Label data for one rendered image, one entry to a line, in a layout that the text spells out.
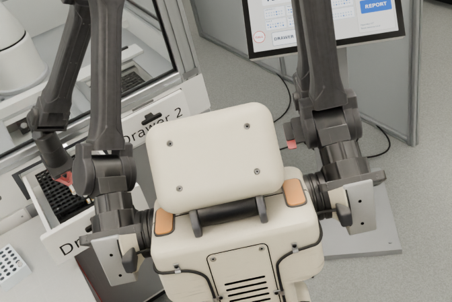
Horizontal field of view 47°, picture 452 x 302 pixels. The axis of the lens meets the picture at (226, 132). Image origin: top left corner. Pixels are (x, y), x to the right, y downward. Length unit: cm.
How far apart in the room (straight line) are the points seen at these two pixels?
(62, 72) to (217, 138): 51
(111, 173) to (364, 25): 108
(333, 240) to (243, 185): 157
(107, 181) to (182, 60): 85
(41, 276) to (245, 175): 93
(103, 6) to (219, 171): 39
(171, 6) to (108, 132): 76
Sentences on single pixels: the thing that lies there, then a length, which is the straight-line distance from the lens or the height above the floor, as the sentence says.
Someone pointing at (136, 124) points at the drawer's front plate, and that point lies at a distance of 175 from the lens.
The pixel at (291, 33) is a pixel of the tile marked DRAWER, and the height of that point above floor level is 101.
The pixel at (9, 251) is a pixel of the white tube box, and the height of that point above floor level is 79.
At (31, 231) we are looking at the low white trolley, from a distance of 176.
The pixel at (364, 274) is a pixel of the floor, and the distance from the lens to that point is 228.
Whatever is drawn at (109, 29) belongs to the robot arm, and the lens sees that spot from 101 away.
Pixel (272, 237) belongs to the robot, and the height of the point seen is 122.
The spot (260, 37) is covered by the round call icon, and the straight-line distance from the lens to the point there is 179.
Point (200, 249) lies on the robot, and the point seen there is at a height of 123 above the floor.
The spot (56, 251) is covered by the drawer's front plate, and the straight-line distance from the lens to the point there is 149.
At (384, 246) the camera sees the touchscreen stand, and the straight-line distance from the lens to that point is 233.
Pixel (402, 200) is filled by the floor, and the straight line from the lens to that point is 255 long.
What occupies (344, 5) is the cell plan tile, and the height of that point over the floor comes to 106.
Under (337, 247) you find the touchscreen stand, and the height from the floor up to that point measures 3.
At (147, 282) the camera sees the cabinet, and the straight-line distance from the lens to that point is 223.
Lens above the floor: 186
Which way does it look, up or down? 38 degrees down
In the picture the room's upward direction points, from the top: 15 degrees counter-clockwise
